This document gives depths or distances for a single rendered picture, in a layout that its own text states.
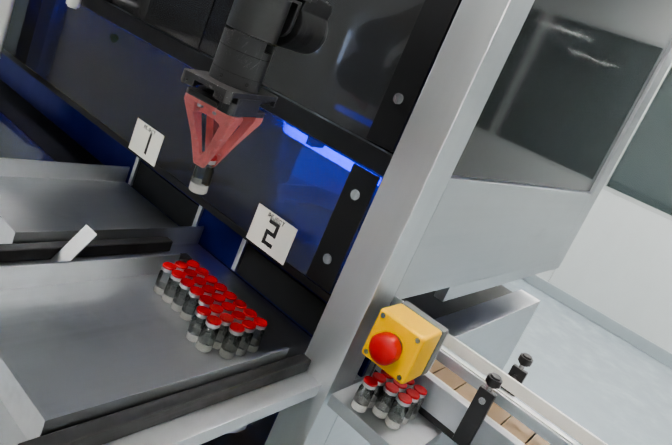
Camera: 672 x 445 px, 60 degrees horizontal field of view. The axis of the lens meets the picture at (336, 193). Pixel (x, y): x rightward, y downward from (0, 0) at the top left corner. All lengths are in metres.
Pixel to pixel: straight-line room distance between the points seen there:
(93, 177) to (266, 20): 0.71
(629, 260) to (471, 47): 4.67
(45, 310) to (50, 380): 0.13
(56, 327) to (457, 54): 0.59
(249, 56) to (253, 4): 0.05
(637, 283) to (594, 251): 0.40
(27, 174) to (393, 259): 0.70
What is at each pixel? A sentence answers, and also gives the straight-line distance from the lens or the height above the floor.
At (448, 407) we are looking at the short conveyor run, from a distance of 0.89.
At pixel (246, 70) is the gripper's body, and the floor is 1.25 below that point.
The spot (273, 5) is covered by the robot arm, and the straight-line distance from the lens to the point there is 0.63.
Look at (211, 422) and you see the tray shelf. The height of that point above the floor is 0.88.
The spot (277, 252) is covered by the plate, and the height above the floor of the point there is 1.00.
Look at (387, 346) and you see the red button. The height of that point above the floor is 1.01.
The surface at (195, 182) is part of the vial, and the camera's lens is 0.68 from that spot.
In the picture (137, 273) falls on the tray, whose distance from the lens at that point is 0.94.
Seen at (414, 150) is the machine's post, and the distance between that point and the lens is 0.75.
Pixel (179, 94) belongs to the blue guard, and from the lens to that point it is 1.06.
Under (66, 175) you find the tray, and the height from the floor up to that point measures 0.89.
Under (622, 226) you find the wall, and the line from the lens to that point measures 5.33.
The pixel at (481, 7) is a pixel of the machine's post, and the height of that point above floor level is 1.42.
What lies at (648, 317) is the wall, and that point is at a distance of 5.37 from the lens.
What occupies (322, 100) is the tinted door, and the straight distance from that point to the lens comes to 0.85.
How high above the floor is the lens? 1.32
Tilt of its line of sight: 14 degrees down
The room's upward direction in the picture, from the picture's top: 23 degrees clockwise
